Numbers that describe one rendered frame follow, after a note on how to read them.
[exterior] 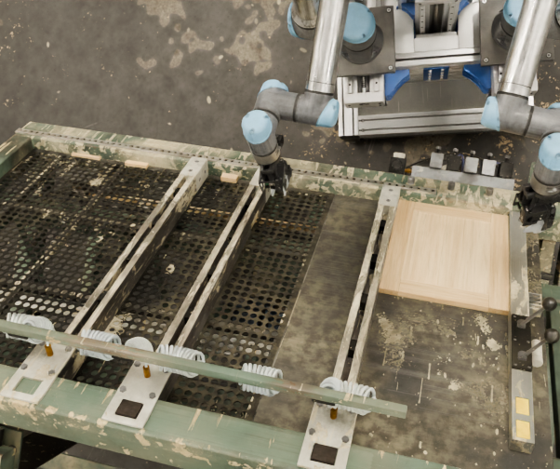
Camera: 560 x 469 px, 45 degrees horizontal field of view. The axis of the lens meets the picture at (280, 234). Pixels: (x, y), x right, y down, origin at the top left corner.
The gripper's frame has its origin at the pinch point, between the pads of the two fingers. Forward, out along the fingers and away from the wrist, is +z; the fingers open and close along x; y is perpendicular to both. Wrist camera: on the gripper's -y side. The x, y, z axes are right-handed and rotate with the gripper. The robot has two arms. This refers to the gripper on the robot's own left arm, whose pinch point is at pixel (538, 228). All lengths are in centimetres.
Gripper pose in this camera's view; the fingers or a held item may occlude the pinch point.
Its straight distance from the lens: 193.6
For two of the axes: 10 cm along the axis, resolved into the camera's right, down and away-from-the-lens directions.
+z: 1.2, 5.4, 8.3
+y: -9.8, 2.1, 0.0
